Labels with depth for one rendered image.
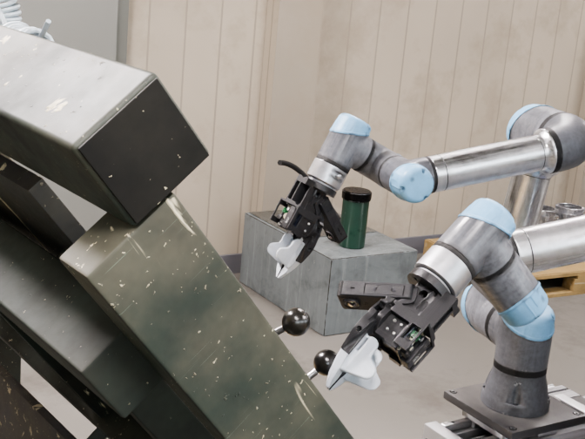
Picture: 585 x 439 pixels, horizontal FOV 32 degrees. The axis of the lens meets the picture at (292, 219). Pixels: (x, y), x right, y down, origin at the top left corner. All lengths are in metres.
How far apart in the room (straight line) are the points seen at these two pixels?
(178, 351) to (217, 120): 5.02
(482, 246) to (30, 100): 0.74
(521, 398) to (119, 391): 1.39
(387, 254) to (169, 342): 4.55
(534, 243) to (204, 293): 0.81
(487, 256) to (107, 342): 0.67
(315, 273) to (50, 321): 4.36
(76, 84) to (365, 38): 5.52
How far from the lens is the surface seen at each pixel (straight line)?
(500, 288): 1.53
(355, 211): 5.43
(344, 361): 1.43
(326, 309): 5.37
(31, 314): 1.14
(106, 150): 0.89
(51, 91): 0.98
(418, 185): 2.02
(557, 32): 7.53
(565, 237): 1.70
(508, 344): 2.28
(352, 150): 2.11
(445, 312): 1.45
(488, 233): 1.50
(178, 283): 0.96
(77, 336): 1.06
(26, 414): 2.69
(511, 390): 2.30
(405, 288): 1.47
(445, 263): 1.47
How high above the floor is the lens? 1.98
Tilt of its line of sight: 15 degrees down
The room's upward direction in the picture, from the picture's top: 5 degrees clockwise
